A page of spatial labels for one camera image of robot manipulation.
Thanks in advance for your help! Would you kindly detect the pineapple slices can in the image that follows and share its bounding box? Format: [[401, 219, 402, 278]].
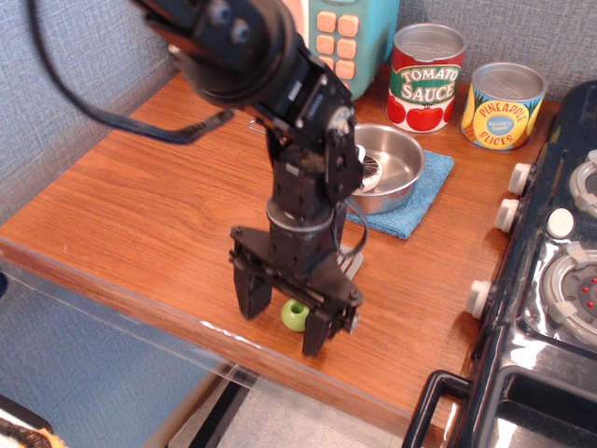
[[461, 62, 548, 151]]

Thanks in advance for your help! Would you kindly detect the teal toy microwave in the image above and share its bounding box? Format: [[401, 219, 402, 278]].
[[284, 0, 400, 100]]

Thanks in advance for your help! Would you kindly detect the blue cloth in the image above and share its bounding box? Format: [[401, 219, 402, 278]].
[[368, 150, 454, 240]]

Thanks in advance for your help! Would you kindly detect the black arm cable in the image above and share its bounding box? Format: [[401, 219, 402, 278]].
[[26, 0, 237, 146]]

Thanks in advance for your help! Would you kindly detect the black toy stove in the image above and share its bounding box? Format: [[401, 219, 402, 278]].
[[403, 81, 596, 447]]

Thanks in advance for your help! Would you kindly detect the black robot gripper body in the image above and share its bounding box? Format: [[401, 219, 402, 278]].
[[230, 204, 364, 333]]

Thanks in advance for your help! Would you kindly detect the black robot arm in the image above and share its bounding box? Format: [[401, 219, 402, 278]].
[[139, 1, 364, 356]]

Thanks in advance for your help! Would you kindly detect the green handled grey spatula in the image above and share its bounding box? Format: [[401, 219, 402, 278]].
[[280, 243, 366, 333]]

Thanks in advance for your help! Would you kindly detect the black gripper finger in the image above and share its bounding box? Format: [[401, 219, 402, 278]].
[[234, 267, 272, 319], [302, 308, 336, 357]]

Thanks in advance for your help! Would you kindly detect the white toy mushroom slice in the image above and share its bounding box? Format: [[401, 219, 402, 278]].
[[355, 145, 382, 193]]

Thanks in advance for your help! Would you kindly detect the tomato sauce can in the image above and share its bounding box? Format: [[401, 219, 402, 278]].
[[386, 22, 466, 133]]

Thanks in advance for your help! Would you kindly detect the silver metal pot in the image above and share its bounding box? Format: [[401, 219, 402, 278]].
[[262, 119, 426, 220]]

